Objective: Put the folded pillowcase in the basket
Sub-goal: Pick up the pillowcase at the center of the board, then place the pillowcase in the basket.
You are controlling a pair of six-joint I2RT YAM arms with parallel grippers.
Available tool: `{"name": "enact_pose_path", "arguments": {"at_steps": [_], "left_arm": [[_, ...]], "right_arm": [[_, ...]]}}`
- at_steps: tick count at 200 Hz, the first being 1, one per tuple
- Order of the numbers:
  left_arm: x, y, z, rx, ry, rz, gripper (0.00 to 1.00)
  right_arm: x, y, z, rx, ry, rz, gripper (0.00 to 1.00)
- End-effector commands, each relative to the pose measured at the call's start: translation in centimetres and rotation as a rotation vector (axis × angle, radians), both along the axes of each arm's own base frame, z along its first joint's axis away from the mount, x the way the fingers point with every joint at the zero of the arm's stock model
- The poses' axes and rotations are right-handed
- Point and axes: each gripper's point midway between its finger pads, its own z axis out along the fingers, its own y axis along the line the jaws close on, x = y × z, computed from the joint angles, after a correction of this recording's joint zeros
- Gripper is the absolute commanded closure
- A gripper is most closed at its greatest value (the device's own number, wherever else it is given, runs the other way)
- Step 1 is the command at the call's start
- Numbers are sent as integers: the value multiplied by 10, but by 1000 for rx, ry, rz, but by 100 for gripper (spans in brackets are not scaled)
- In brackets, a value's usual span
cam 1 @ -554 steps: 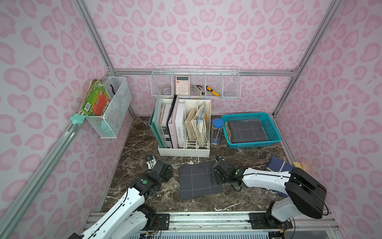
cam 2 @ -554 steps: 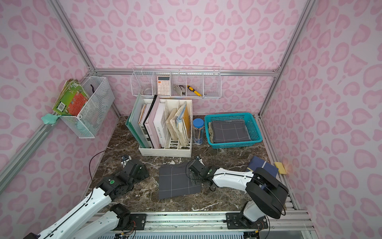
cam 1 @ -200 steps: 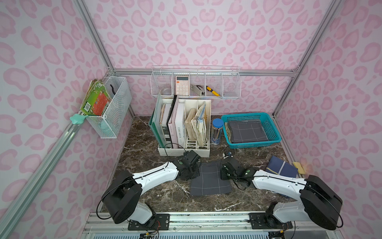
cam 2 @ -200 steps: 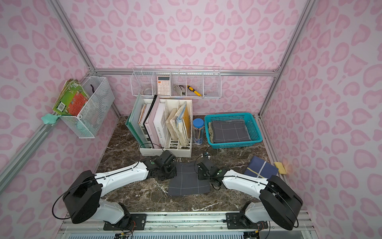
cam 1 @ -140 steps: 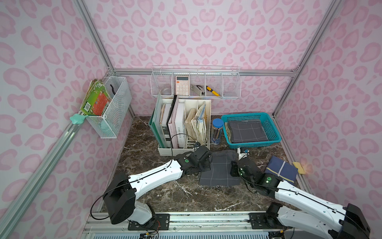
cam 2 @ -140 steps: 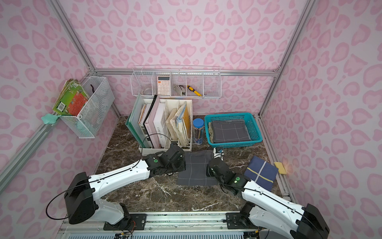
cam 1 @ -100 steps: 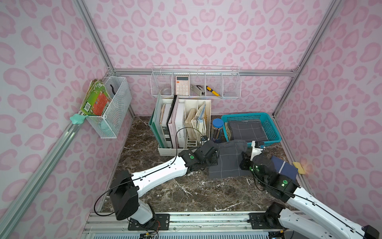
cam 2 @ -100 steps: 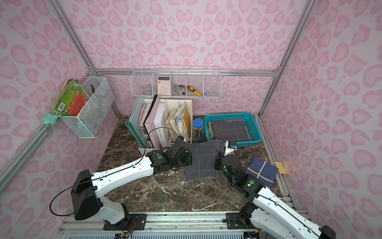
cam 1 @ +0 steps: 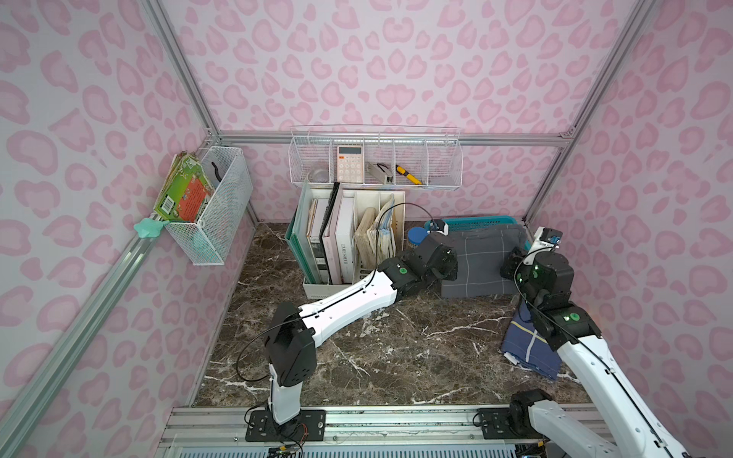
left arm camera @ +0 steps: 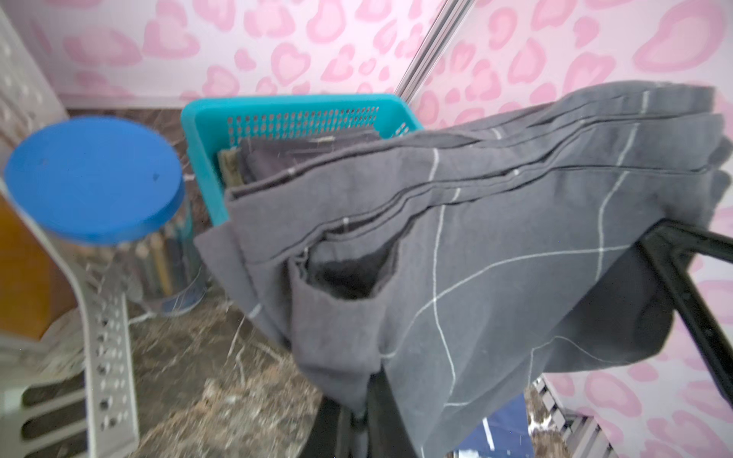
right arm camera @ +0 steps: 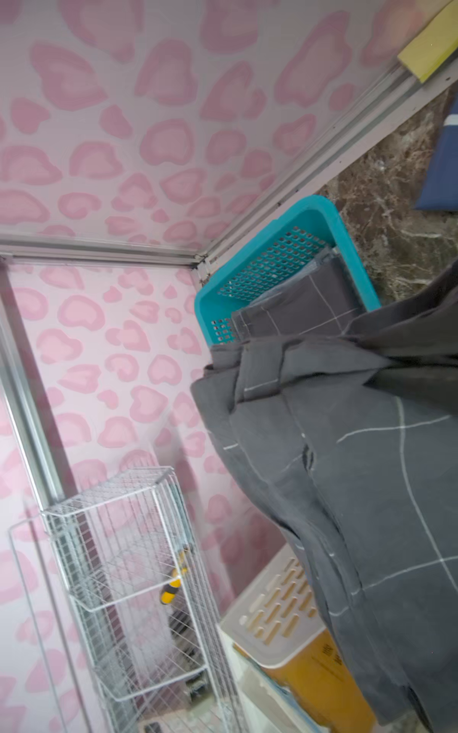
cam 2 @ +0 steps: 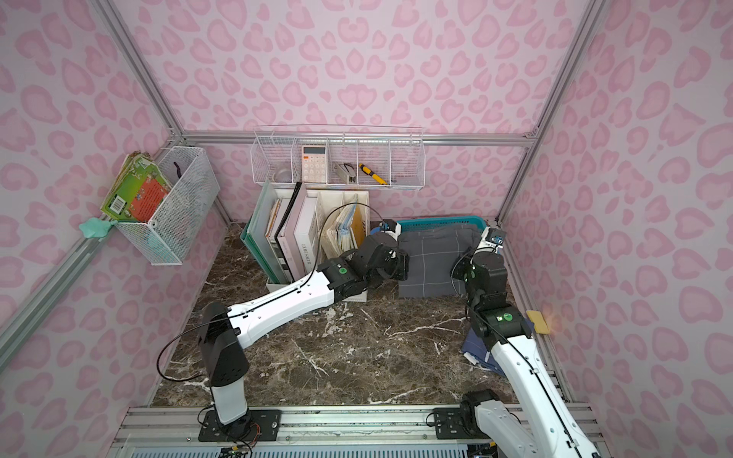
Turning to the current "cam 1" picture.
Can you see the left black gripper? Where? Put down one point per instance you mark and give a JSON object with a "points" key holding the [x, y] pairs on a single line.
{"points": [[445, 261]]}

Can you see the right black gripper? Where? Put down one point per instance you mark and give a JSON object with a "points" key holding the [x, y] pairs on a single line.
{"points": [[513, 265]]}

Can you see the teal plastic basket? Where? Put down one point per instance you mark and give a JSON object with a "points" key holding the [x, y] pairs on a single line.
{"points": [[476, 223]]}

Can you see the navy blue pillowcase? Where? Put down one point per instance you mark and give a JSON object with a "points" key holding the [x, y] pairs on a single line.
{"points": [[523, 346]]}

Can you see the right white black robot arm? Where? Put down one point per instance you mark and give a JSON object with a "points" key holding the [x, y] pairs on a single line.
{"points": [[636, 431]]}

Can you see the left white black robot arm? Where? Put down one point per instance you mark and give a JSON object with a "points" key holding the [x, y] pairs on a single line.
{"points": [[296, 332]]}

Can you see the blue lid pencil jar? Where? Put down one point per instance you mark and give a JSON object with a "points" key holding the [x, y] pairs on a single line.
{"points": [[416, 235]]}

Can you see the yellow utility knife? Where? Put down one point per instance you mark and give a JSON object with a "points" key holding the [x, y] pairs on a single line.
{"points": [[407, 175]]}

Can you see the white file organizer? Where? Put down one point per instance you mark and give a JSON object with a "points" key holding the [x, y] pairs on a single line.
{"points": [[379, 228]]}

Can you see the grey stapler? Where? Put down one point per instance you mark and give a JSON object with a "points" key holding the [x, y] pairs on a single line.
{"points": [[380, 172]]}

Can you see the white book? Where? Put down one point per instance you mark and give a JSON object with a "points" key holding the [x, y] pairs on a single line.
{"points": [[344, 237]]}

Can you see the pink calculator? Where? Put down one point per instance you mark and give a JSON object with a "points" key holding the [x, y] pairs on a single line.
{"points": [[350, 164]]}

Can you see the green folder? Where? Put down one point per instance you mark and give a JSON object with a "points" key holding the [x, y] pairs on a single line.
{"points": [[297, 239]]}

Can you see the clear tape roll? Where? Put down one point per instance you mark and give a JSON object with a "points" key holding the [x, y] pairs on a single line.
{"points": [[319, 175]]}

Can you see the green red booklet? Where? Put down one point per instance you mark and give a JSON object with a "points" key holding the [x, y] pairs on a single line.
{"points": [[186, 191]]}

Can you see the mint green clip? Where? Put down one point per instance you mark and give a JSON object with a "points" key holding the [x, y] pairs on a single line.
{"points": [[149, 228]]}

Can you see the white wire wall shelf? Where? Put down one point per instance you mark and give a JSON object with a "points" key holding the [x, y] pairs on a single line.
{"points": [[435, 156]]}

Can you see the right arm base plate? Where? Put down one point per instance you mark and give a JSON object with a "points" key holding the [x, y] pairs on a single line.
{"points": [[500, 424]]}

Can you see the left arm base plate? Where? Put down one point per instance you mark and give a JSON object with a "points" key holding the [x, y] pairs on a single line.
{"points": [[308, 425]]}

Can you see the white mesh wall basket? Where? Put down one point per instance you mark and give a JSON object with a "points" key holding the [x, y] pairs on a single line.
{"points": [[208, 241]]}

